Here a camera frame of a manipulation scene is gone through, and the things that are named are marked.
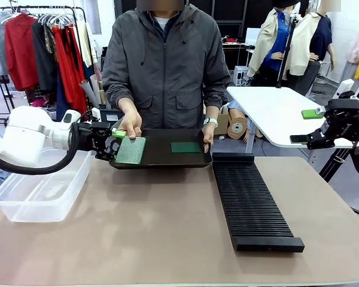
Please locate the beige paper roll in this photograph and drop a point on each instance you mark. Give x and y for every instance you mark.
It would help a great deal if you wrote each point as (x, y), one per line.
(95, 86)
(86, 89)

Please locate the black tripod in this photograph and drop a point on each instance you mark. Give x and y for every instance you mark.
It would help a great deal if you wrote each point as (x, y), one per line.
(335, 161)

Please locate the person's left hand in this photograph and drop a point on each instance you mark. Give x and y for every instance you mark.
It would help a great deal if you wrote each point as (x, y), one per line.
(208, 136)

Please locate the white wristwatch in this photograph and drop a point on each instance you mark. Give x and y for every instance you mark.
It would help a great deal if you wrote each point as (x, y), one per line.
(210, 121)

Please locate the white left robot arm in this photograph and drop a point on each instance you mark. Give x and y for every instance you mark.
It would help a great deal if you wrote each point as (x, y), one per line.
(27, 131)

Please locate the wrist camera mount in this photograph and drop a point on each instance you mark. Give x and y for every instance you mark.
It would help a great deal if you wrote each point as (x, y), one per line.
(345, 88)
(95, 114)

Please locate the mannequin beige jacket blue shirt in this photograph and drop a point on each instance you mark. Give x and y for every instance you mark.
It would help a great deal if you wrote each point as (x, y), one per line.
(269, 33)

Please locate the mannequin cream jacket navy shirt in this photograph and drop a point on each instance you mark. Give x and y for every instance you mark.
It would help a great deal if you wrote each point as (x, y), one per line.
(305, 42)

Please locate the black clothes rack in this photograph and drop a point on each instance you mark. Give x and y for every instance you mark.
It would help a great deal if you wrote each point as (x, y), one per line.
(77, 7)

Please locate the black slotted PCB rack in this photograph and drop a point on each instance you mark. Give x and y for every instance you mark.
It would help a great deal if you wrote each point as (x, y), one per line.
(251, 203)

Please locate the white crate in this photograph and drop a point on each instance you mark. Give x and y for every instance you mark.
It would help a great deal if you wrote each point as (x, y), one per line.
(240, 76)

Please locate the grey storage bin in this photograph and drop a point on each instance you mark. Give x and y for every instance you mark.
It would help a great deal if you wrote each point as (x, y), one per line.
(110, 115)

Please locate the person's right forearm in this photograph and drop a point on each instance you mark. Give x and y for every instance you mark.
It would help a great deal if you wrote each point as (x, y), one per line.
(119, 86)

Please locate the brown cardboard spool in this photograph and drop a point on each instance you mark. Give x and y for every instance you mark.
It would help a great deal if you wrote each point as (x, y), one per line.
(237, 128)

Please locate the black stand pole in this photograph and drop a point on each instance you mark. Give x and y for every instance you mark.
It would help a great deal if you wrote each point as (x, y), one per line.
(288, 51)

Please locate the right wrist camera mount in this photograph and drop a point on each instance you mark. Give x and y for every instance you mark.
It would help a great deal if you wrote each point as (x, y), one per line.
(345, 88)

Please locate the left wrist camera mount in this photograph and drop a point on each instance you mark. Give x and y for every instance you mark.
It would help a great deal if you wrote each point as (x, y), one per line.
(95, 114)

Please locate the white monitor back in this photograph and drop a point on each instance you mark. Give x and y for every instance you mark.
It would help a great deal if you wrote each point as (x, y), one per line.
(252, 36)

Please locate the green perforated PCB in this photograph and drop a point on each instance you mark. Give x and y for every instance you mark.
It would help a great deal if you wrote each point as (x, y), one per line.
(185, 147)
(131, 151)

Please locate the black plastic tray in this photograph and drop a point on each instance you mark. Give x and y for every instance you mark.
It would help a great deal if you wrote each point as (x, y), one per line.
(161, 149)

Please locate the red hanging dress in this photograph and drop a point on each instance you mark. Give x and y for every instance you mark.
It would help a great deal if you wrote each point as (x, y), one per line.
(67, 74)

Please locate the brown cardboard box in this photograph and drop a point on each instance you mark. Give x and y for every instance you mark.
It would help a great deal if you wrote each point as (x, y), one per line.
(222, 122)

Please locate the white side table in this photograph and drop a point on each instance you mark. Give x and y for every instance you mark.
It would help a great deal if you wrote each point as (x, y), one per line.
(272, 113)

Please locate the dark grey hanging garment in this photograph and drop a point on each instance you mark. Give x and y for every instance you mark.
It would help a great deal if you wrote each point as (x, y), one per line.
(43, 65)

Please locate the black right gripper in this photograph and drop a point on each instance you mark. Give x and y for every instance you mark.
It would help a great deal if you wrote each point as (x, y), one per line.
(347, 119)

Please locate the clear plastic box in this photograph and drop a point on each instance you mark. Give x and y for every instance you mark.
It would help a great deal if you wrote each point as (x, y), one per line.
(33, 209)

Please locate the person's left forearm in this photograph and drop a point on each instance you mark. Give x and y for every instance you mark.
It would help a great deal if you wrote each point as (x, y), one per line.
(217, 95)

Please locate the cream hanging garment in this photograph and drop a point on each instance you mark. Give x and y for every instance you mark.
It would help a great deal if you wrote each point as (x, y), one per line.
(85, 45)

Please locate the person's right hand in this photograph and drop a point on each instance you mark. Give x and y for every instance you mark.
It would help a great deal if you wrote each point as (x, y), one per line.
(132, 119)

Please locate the person in grey jacket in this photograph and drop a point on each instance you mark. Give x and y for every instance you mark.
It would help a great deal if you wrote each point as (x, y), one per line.
(167, 74)

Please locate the navy blue hanging garment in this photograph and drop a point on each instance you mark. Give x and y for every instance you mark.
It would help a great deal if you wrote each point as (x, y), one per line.
(60, 98)

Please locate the red hanging shirt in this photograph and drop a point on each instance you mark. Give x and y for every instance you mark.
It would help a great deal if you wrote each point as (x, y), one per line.
(21, 51)

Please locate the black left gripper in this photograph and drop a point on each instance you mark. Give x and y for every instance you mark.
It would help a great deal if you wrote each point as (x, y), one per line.
(92, 139)

